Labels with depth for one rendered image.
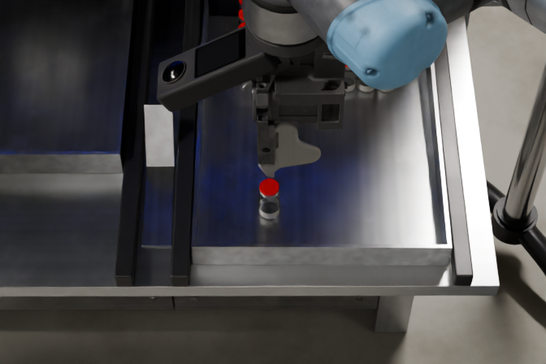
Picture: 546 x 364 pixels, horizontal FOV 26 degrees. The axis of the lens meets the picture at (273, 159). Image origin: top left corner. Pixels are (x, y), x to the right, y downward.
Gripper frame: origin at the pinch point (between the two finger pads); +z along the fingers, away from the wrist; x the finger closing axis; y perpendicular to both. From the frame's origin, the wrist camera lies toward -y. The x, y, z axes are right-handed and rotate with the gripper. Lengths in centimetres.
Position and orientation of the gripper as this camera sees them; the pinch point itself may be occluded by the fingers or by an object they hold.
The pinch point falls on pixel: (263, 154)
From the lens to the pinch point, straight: 116.0
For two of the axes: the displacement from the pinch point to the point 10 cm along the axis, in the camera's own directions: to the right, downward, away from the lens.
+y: 10.0, 0.0, 0.0
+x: 0.0, -8.1, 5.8
